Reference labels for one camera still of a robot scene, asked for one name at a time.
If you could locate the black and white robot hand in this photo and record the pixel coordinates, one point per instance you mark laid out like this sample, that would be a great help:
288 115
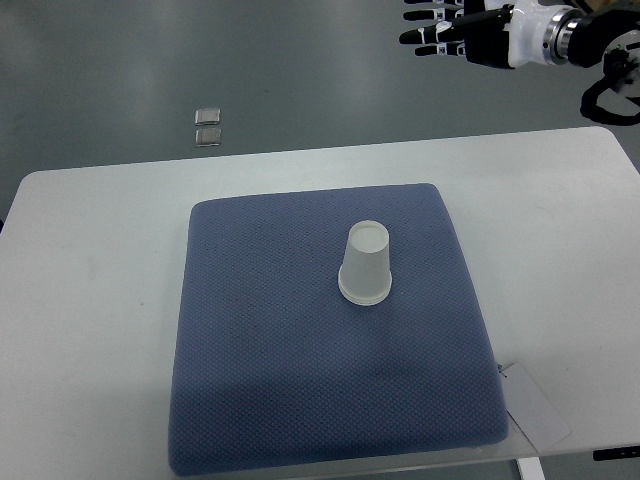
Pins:
497 34

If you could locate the white paper cup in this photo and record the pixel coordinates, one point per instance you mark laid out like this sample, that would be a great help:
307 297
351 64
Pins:
362 300
365 269

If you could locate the white paper cup on cushion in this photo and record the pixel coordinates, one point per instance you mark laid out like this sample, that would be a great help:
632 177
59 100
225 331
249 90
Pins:
362 300

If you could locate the upper metal floor plate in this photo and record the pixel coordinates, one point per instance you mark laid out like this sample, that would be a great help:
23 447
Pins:
207 116

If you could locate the white paper tag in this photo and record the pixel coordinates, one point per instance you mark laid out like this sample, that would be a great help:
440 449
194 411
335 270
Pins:
530 409

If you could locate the blue textured cushion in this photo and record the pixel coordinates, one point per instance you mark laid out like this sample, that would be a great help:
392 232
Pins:
274 367

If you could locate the white table leg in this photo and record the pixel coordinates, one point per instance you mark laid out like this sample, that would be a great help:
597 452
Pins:
530 469

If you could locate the black table control panel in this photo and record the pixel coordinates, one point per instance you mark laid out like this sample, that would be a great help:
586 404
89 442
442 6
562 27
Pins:
616 453

